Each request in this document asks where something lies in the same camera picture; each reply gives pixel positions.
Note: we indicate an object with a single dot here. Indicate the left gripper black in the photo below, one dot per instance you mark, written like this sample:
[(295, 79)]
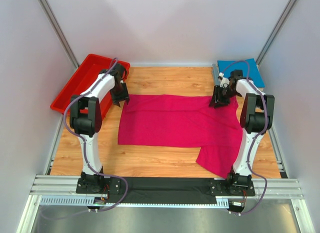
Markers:
[(120, 94)]

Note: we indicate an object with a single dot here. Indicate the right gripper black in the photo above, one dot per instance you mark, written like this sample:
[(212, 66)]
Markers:
[(220, 98)]

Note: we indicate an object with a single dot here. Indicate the magenta t shirt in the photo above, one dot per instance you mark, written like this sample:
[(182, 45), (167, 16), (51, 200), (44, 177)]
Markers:
[(184, 122)]

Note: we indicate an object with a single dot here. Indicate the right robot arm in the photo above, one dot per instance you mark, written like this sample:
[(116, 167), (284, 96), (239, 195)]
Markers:
[(255, 119)]

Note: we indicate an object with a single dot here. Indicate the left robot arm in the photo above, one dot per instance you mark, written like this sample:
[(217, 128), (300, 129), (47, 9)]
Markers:
[(85, 122)]

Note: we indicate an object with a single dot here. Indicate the grey folded t shirt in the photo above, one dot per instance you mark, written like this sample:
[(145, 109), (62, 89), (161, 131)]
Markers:
[(215, 73)]

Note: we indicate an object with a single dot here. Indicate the red plastic bin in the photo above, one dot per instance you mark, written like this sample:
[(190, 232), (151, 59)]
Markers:
[(82, 82)]

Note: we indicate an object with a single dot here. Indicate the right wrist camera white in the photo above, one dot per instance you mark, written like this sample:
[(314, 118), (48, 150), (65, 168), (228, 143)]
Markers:
[(224, 81)]

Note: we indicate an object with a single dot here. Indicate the right frame post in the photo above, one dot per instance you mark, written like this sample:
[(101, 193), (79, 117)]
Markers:
[(290, 5)]

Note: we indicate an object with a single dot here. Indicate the frame post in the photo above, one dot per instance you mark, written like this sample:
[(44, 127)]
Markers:
[(59, 32), (290, 5)]

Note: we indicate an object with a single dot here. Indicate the left frame post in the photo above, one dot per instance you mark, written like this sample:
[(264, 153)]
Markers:
[(59, 32)]

